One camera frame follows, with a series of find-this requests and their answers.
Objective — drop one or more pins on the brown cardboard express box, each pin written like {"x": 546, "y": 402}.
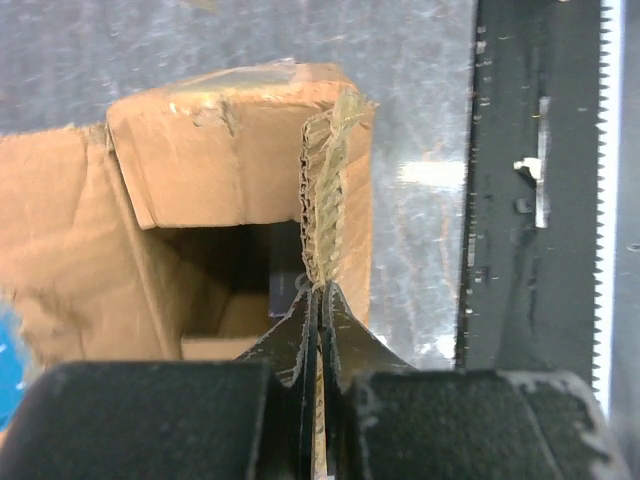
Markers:
{"x": 140, "y": 236}

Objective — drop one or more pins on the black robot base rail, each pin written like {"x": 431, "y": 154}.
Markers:
{"x": 539, "y": 243}

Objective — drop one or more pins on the blue dotted plate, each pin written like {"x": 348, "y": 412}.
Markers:
{"x": 13, "y": 366}

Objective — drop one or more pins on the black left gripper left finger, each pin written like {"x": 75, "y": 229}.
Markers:
{"x": 289, "y": 350}

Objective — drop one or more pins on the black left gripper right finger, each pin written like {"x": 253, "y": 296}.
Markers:
{"x": 348, "y": 349}

